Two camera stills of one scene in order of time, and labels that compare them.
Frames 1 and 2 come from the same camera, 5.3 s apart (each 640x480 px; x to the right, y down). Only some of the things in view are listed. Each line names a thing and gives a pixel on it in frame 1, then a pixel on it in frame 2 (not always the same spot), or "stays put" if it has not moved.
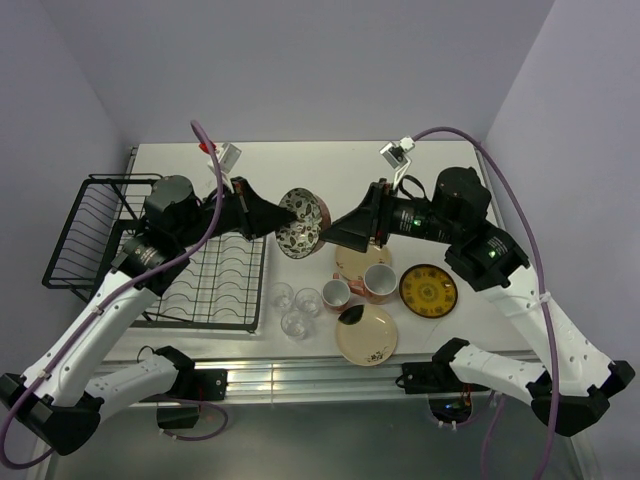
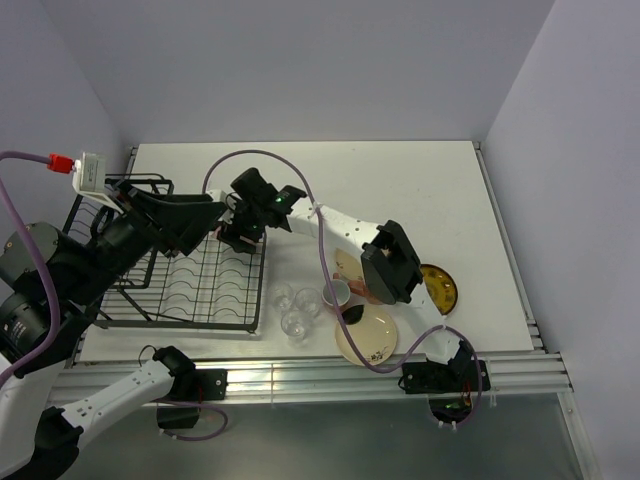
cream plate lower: [370, 342] stays put
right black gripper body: [382, 215] → [244, 222]
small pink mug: [335, 294] stays put
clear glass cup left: [282, 297] stays put
